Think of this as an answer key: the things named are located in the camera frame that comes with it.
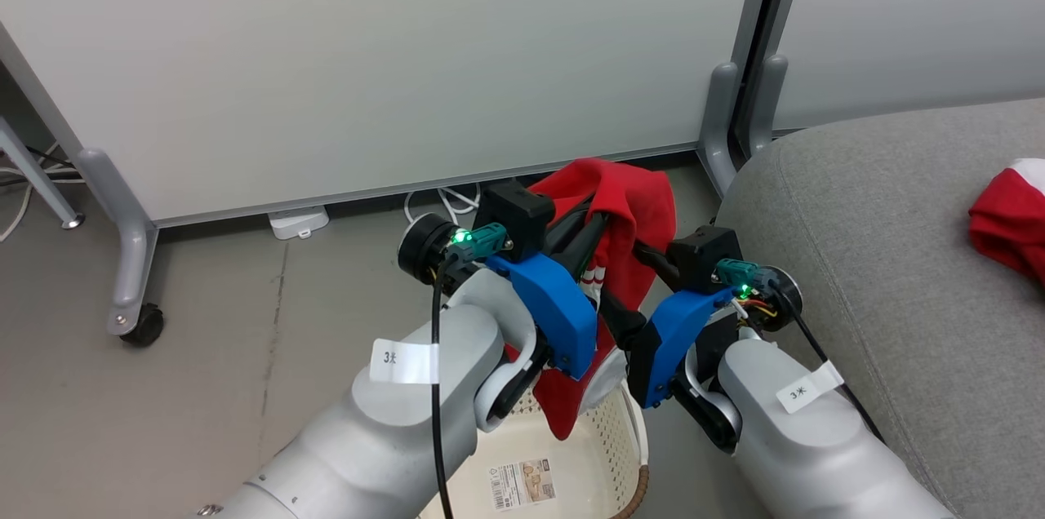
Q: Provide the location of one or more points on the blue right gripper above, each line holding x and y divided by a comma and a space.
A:
669, 339

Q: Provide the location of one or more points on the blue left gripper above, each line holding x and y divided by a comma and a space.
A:
559, 315

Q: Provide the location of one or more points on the red garment with striped trim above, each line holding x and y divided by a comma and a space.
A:
633, 192

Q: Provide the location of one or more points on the red garment with white band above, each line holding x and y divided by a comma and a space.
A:
1008, 225

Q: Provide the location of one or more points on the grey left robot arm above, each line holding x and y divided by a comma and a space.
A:
408, 421

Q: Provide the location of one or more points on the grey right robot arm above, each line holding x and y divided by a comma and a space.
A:
800, 445

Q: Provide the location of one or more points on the grey fabric sofa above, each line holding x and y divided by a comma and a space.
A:
882, 241

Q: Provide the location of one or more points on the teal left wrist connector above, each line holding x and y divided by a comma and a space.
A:
486, 241

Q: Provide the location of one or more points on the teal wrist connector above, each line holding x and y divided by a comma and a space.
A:
743, 274
486, 241

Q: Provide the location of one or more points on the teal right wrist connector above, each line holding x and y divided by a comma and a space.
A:
743, 274

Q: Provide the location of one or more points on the cream plastic laundry basket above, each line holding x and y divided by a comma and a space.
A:
588, 454

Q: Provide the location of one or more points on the grey partition foot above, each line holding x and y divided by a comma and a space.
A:
766, 103
718, 127
122, 233

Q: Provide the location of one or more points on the printed basket sticker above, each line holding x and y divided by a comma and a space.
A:
522, 485

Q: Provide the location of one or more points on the wide white partition panel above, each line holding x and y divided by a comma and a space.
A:
367, 54

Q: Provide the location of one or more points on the white power adapter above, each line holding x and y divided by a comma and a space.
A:
298, 222

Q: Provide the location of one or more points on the narrow white partition panel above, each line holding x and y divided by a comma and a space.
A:
914, 13

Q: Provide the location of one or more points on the black caster wheel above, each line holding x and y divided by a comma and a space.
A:
145, 326

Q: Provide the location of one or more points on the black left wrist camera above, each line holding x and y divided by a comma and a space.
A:
518, 217

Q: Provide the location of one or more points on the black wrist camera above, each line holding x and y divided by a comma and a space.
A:
518, 217
706, 258

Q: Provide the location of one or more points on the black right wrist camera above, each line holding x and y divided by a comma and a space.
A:
706, 258

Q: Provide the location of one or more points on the white desk frame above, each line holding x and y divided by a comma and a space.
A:
33, 172

